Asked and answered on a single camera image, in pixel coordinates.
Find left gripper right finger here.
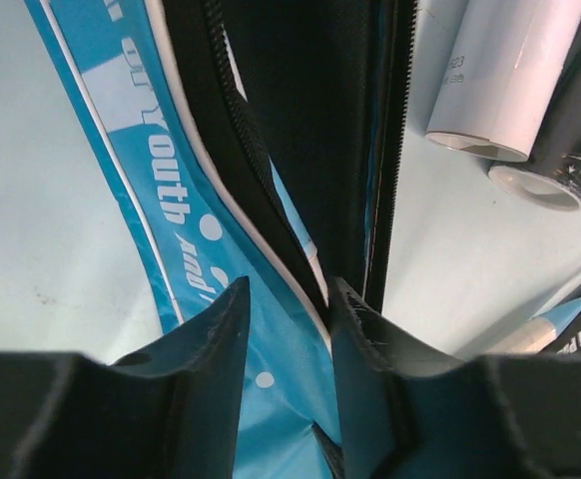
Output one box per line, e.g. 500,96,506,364
328,277,581,478

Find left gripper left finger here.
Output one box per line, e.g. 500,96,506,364
0,277,250,478

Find black shuttlecock tube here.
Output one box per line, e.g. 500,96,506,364
488,46,581,212

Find blue racket cover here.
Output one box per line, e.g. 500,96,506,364
27,1,416,478

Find white shuttlecock tube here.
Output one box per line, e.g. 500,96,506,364
425,0,581,163

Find light green table mat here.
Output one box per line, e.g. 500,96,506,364
0,1,581,361

